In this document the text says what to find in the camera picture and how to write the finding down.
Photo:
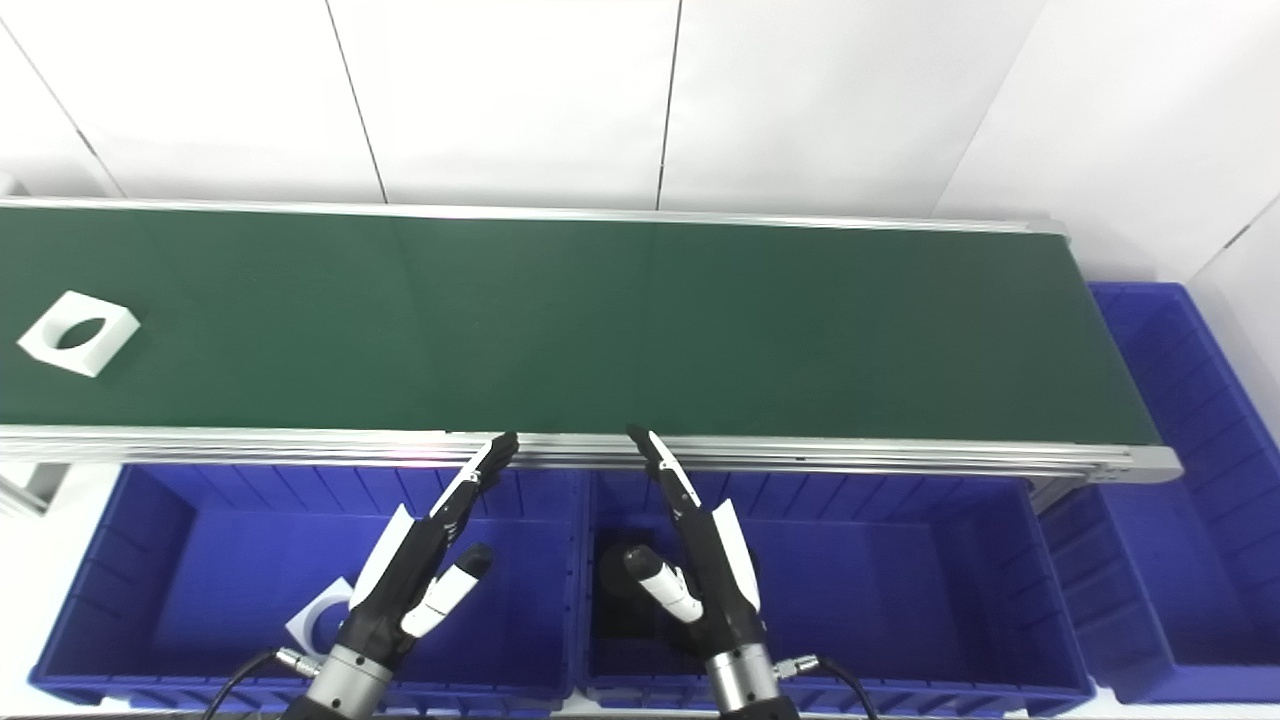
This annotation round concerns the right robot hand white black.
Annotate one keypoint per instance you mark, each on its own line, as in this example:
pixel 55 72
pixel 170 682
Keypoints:
pixel 720 590

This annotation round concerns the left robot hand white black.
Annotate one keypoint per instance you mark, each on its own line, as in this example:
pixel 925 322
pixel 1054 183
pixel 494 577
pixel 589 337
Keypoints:
pixel 410 570

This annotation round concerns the white square part with hole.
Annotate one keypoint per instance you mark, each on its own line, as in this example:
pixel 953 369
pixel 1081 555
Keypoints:
pixel 312 618
pixel 110 320

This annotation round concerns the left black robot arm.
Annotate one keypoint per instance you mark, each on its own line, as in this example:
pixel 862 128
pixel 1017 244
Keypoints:
pixel 345 685

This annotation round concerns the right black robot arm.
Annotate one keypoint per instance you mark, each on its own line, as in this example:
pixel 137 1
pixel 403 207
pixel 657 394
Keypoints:
pixel 745 685

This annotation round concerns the black part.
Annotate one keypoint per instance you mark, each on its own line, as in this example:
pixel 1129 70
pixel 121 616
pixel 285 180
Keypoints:
pixel 620 600

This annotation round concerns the blue plastic bin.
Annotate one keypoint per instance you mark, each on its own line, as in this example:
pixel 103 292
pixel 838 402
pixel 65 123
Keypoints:
pixel 900 580
pixel 230 560
pixel 1180 560

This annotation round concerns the green conveyor belt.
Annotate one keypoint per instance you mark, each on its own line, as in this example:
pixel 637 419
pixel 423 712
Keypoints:
pixel 900 458
pixel 600 320

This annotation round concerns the aluminium conveyor leg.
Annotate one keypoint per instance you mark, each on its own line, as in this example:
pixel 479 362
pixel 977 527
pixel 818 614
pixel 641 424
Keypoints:
pixel 35 488

